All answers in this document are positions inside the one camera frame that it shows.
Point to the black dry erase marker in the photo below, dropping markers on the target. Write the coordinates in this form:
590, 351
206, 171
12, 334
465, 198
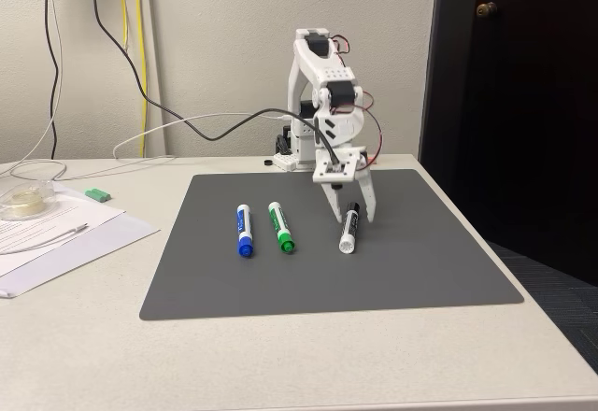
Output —
349, 231

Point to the green dry erase marker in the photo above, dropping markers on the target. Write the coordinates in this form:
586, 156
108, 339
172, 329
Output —
280, 224

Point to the blue dry erase marker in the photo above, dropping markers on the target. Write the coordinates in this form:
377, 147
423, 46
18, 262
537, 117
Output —
244, 226

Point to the grey rubber mat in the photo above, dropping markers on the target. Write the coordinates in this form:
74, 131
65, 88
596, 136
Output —
327, 280

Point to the dark wooden door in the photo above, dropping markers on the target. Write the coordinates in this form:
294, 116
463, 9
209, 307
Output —
537, 126

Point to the brass door knob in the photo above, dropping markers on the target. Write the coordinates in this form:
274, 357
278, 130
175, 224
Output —
487, 9

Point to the blank white paper sheet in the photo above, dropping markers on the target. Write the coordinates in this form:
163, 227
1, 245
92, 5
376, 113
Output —
107, 243

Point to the small green block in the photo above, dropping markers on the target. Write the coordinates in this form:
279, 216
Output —
97, 194

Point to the printed white paper sheet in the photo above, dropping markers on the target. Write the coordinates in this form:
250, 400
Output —
89, 212

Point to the clear plastic tape container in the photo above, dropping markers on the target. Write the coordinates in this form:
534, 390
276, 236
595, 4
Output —
25, 201

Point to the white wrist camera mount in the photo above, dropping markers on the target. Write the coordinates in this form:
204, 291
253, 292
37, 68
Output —
322, 175

